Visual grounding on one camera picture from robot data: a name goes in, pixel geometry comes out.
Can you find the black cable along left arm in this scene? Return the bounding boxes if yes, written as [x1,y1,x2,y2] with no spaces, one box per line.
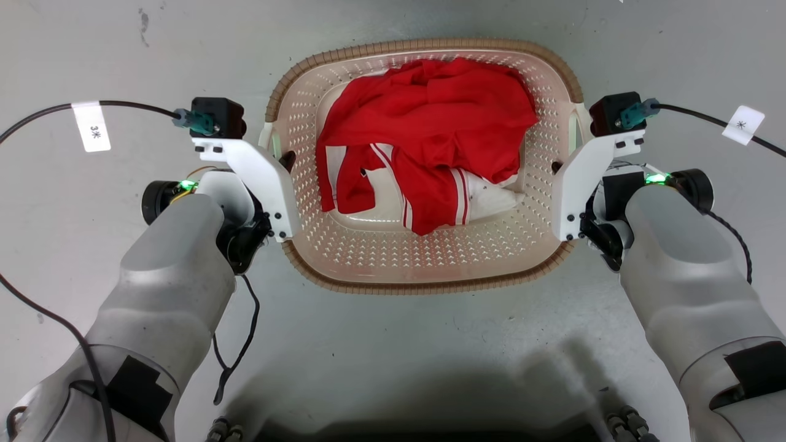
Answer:
[0,273,119,442]

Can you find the thin black dangling cable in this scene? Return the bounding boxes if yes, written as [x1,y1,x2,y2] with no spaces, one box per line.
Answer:
[211,274,261,406]

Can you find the black right camera cable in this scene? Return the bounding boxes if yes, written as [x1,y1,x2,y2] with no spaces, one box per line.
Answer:
[651,103,786,158]

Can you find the black camera cable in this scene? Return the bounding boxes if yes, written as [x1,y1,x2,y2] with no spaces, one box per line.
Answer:
[651,103,786,158]
[0,100,182,145]

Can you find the small white cable tag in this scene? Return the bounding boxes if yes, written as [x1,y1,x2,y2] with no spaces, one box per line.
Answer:
[722,105,766,147]

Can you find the red and white garment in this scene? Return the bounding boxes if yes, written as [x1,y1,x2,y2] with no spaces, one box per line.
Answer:
[315,57,540,237]

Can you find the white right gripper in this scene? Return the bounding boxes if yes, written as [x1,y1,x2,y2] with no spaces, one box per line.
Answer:
[551,130,646,272]

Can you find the twisted black right arm cable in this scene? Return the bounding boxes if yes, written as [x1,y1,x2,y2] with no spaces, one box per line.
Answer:
[702,209,754,285]

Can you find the beige laundry basket brown rim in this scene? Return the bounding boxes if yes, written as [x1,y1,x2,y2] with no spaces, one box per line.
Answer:
[258,38,585,296]

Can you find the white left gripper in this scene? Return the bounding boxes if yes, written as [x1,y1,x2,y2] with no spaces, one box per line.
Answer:
[192,138,302,275]

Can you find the white cable tag printed 3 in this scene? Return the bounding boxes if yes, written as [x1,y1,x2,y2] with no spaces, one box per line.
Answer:
[71,101,112,153]

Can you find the black left camera cable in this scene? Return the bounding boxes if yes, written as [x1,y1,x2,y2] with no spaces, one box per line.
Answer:
[0,100,182,145]

